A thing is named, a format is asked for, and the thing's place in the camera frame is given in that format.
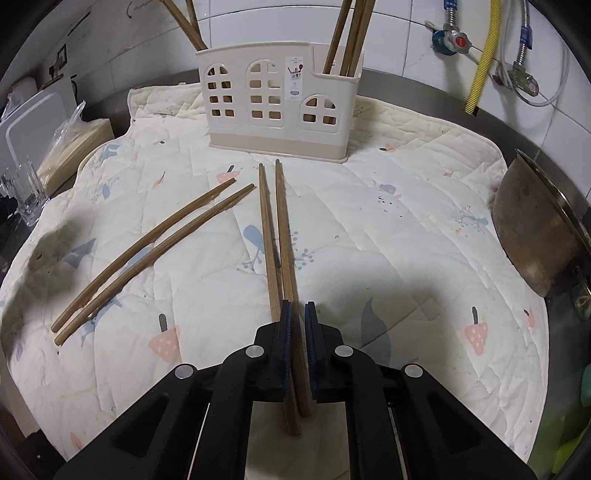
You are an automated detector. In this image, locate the wooden chopstick eight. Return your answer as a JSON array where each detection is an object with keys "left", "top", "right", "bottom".
[{"left": 274, "top": 159, "right": 312, "bottom": 418}]

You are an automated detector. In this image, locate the wooden chopstick six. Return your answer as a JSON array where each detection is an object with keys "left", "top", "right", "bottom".
[{"left": 257, "top": 163, "right": 301, "bottom": 436}]

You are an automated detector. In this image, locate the wooden chopstick four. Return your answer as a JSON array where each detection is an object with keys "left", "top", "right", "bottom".
[{"left": 50, "top": 178, "right": 236, "bottom": 333}]

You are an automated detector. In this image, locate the wooden chopstick five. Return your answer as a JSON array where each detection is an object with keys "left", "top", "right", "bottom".
[{"left": 54, "top": 184, "right": 256, "bottom": 346}]

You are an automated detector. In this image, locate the wooden chopstick ten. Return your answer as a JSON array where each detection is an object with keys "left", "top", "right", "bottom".
[{"left": 322, "top": 0, "right": 353, "bottom": 74}]

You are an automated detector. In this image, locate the wooden chopstick two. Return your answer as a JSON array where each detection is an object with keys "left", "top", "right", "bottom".
[{"left": 185, "top": 0, "right": 207, "bottom": 50}]

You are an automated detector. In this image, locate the wooden chopstick seven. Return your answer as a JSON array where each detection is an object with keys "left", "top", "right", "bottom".
[{"left": 339, "top": 0, "right": 366, "bottom": 76}]

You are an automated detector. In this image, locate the wooden chopstick one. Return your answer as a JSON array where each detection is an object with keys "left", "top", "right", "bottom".
[{"left": 161, "top": 0, "right": 206, "bottom": 51}]

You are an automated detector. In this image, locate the wooden chopstick nine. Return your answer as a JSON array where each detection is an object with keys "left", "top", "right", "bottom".
[{"left": 348, "top": 0, "right": 376, "bottom": 77}]

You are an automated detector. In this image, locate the quilted cream patterned mat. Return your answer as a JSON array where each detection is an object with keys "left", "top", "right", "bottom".
[{"left": 1, "top": 84, "right": 549, "bottom": 464}]

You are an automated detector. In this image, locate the beige plastic utensil holder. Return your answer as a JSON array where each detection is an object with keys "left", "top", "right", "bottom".
[{"left": 197, "top": 41, "right": 362, "bottom": 163}]

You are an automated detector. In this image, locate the green plastic dish rack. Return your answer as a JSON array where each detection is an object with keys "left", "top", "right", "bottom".
[{"left": 551, "top": 422, "right": 591, "bottom": 474}]

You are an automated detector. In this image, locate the bagged disposable chopsticks box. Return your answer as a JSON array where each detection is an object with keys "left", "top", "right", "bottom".
[{"left": 36, "top": 101, "right": 114, "bottom": 196}]

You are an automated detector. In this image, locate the clear glass mug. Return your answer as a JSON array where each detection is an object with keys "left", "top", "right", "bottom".
[{"left": 1, "top": 160, "right": 49, "bottom": 227}]

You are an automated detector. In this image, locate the steel angle valve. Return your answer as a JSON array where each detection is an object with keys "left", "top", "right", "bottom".
[{"left": 493, "top": 61, "right": 539, "bottom": 97}]

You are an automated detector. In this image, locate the thin white tube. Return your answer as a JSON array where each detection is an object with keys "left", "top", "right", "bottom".
[{"left": 497, "top": 1, "right": 571, "bottom": 108}]

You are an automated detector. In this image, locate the steel saucepan black handle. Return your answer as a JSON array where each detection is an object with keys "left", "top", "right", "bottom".
[{"left": 492, "top": 149, "right": 590, "bottom": 298}]

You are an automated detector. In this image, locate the yellow corrugated gas hose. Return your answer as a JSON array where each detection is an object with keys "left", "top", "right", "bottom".
[{"left": 464, "top": 0, "right": 502, "bottom": 116}]

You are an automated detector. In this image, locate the red handled water valve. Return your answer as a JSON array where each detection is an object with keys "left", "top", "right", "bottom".
[{"left": 425, "top": 21, "right": 478, "bottom": 63}]

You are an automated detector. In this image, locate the wall power socket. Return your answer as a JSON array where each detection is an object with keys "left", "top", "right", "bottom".
[{"left": 48, "top": 44, "right": 68, "bottom": 82}]

